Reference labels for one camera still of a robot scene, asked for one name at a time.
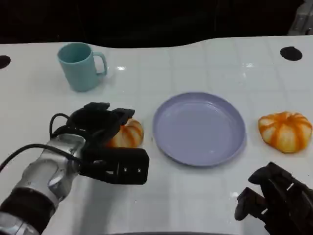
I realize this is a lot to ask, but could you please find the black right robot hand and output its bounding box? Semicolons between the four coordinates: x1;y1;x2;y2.
234;161;313;235

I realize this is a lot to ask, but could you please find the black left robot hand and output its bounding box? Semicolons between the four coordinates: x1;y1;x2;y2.
65;102;136;149

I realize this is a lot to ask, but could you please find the orange and white bread roll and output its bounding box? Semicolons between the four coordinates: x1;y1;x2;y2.
258;111;313;154
106;118;144;148

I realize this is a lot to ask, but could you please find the pale green mug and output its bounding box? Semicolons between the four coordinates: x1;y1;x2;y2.
57;42;109;93

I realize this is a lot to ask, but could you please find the lilac plate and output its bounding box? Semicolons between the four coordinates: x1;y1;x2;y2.
152;92;246;167

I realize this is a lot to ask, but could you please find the grey background machine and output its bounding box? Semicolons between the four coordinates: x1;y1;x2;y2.
287;0;313;37

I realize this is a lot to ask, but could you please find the short looped black arm cable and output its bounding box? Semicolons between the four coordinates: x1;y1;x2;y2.
49;113;87;138

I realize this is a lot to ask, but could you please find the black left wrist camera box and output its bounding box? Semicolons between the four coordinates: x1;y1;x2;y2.
78;146;150;185

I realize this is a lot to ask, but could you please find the long black arm cable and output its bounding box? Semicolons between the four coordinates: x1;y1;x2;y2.
0;143;82;172

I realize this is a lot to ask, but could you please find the black table cable hole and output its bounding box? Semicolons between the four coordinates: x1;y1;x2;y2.
280;46;303;61
0;55;11;70

